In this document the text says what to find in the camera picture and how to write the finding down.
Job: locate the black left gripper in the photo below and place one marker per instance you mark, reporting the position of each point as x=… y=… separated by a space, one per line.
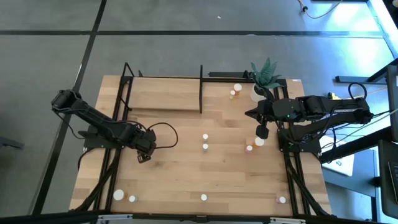
x=143 y=138

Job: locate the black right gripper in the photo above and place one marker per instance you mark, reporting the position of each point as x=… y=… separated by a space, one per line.
x=269 y=112

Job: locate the large orange medicine bottle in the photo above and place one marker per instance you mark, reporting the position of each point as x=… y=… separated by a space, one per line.
x=237 y=87
x=118 y=194
x=259 y=142

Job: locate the small pink medicine bottle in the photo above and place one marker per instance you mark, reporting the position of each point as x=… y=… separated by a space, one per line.
x=282 y=199
x=249 y=148

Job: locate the small yellow-green medicine bottle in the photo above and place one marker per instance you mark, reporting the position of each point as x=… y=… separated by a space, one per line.
x=205 y=136

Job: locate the small teal medicine bottle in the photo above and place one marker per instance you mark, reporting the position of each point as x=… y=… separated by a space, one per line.
x=205 y=146

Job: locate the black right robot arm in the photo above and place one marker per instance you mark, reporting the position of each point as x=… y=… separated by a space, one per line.
x=326 y=107

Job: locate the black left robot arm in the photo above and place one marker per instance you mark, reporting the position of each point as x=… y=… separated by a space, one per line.
x=93 y=116

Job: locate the small yellow medicine bottle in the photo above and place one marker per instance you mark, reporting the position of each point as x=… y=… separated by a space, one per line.
x=232 y=92

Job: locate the small white-capped medicine bottle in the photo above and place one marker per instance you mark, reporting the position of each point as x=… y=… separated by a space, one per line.
x=132 y=198

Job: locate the teal pill-filled medicine bottle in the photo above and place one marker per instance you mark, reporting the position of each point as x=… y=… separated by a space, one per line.
x=203 y=197

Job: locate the snake plant in white pot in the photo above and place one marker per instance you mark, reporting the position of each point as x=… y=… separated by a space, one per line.
x=265 y=76

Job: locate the yellow power plug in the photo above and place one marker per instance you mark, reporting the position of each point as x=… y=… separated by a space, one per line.
x=333 y=96

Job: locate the white box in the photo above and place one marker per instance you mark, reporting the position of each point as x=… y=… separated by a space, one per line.
x=340 y=161

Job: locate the black diagonal desk bar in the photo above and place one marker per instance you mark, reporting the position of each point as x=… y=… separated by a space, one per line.
x=357 y=144

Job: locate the grey chair foot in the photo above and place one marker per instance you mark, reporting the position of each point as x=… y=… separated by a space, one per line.
x=9 y=143

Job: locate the dark monitor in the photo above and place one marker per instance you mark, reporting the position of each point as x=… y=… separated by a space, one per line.
x=393 y=102

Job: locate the dark laptop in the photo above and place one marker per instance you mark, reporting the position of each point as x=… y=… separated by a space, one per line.
x=388 y=186

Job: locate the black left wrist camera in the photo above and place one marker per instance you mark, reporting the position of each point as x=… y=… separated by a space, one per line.
x=148 y=154

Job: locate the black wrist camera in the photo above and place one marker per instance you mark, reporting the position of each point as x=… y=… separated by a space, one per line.
x=262 y=132
x=148 y=154

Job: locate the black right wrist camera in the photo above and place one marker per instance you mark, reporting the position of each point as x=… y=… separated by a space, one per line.
x=262 y=132

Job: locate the wooden shelf with black frame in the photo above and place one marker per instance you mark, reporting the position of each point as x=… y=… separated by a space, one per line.
x=164 y=93

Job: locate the black aluminium table frame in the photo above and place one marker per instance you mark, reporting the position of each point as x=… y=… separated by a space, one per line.
x=290 y=186

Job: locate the black desk frame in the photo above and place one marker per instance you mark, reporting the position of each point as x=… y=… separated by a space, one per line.
x=354 y=79

